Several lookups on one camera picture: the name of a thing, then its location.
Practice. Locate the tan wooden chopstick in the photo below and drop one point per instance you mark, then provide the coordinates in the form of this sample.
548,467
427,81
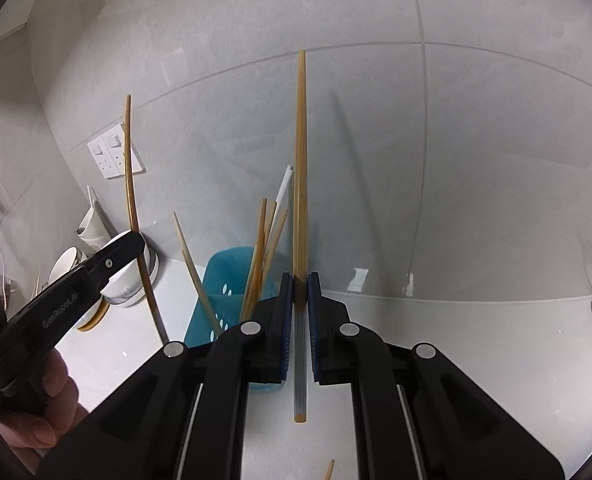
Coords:
149,287
268,240
193,260
301,160
258,240
276,242

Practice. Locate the white plastic chopstick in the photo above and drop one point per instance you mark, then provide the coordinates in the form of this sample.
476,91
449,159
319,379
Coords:
285,182

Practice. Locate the blue plastic utensil holder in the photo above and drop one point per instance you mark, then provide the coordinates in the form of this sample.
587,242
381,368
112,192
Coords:
236,270

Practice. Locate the white patterned bowl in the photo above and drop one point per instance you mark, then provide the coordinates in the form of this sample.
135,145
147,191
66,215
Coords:
66,265

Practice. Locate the wooden plate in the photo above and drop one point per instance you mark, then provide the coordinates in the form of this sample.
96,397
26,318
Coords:
93,317

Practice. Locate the person's left hand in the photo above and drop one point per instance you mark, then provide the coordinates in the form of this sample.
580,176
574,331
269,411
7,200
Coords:
51,385

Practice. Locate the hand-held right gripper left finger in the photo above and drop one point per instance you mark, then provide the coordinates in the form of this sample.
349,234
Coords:
286,310

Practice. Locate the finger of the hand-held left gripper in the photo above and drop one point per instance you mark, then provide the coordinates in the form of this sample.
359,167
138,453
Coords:
118,255

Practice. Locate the white ribbed plate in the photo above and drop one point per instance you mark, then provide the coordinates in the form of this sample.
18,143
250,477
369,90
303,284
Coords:
152,265

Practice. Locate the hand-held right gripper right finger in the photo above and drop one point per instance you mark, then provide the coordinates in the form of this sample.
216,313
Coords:
314,320

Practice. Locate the white ceramic bowl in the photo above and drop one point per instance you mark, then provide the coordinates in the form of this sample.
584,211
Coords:
126,285

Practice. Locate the white wall socket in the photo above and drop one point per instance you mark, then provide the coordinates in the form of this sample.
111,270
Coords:
133,152
101,160

